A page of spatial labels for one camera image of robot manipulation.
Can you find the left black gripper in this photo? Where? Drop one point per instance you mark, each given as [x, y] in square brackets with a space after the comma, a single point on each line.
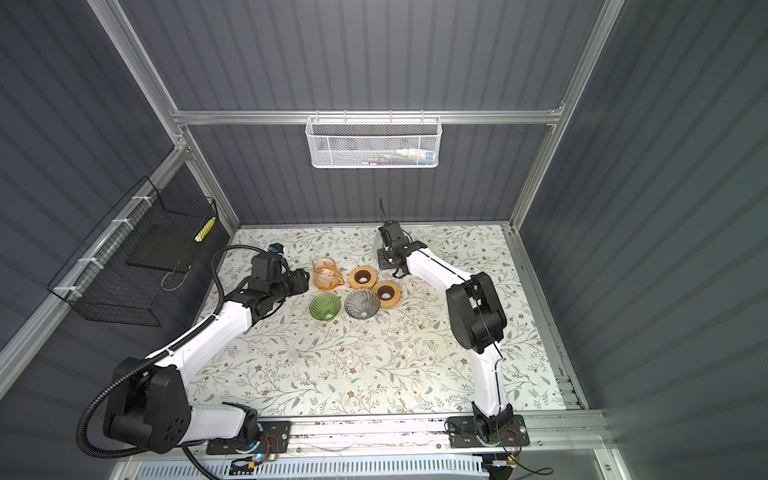
[300, 281]

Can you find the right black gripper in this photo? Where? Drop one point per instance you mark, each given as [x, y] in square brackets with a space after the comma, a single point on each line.
[382, 253]

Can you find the grey clear glass dripper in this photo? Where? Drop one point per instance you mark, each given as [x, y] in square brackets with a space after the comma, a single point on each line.
[362, 304]

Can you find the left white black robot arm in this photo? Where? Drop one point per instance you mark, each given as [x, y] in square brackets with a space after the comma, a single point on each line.
[149, 407]

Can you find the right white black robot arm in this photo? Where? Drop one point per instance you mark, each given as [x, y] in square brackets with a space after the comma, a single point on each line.
[476, 317]

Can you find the green glass dripper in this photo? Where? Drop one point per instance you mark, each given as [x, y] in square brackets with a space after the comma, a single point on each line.
[325, 306]

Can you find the yellow marker pen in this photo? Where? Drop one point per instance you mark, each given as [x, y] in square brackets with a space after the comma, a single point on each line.
[205, 229]

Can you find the items in white basket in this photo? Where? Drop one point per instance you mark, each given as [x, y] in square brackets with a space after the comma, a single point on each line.
[399, 157]

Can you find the black flat pad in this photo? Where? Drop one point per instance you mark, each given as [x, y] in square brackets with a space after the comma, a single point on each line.
[165, 248]

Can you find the white perforated vent strip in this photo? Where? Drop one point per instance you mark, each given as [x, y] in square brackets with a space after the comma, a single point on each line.
[361, 467]

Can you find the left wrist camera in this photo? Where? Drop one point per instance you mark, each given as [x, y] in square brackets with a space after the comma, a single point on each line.
[267, 267]

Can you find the white wire mesh basket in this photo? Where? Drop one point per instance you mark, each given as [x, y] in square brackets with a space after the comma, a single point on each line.
[333, 142]

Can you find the black wire mesh basket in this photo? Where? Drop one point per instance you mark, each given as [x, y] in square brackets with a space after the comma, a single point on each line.
[134, 269]

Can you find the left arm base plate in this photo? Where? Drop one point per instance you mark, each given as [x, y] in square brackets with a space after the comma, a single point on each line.
[271, 437]

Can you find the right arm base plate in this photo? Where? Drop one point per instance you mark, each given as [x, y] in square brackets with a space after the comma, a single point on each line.
[468, 432]

